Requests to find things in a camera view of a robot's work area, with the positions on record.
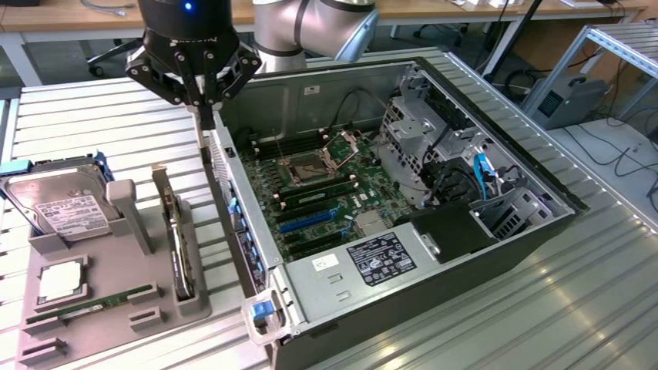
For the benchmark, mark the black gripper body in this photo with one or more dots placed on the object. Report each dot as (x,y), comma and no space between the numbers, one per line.
(185,23)

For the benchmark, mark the graphics card with metal bracket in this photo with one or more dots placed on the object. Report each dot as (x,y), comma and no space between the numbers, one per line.
(181,250)

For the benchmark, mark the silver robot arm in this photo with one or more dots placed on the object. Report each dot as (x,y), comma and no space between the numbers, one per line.
(281,23)

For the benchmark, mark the thin locking lever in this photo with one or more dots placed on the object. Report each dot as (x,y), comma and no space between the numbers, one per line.
(281,148)

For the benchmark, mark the open socket cover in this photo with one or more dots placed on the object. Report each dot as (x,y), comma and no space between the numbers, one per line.
(349,134)

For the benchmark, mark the installed RAM stick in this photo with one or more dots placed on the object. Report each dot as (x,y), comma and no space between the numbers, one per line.
(314,198)

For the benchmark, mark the blue card retention latch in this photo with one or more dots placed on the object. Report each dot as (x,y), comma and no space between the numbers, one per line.
(235,212)

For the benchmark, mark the perforated silver drive cage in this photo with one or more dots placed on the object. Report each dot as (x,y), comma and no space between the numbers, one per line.
(412,127)

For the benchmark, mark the hard disk with blue carrier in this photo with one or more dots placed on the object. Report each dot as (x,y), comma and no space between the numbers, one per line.
(57,200)

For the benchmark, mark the green motherboard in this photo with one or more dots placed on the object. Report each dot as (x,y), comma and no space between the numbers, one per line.
(368,185)

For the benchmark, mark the black expansion slot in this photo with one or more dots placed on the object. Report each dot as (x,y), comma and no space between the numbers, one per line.
(314,239)
(303,214)
(317,249)

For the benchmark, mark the office chair black base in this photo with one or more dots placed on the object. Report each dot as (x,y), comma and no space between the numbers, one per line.
(442,29)

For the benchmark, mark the blue expansion slot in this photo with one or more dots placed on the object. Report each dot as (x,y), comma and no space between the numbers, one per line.
(306,224)

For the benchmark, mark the silver finned heatsink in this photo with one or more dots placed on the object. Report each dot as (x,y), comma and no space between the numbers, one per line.
(372,224)

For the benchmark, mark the grey parts rack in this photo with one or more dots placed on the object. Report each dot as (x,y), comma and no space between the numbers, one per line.
(118,277)

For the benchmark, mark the black slanted pole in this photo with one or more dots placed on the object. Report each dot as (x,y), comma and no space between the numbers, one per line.
(520,27)

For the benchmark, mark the silver CPU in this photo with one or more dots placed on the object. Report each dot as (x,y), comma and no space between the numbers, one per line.
(62,281)

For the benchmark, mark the silver power supply unit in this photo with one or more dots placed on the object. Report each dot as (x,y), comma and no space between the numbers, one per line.
(329,285)

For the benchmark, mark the black plastic shroud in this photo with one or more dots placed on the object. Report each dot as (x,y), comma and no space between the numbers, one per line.
(453,231)

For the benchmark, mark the green RAM stick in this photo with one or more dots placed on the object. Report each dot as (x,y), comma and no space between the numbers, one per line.
(82,308)

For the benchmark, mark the blue case latch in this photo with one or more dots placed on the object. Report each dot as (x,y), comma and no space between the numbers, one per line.
(261,310)

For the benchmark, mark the slotted silver disk bay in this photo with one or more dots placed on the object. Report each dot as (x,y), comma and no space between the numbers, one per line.
(514,216)

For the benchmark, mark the open black PC case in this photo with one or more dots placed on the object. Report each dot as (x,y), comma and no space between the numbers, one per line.
(514,250)

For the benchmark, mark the aluminium frame table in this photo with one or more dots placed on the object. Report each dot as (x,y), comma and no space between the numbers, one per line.
(632,42)

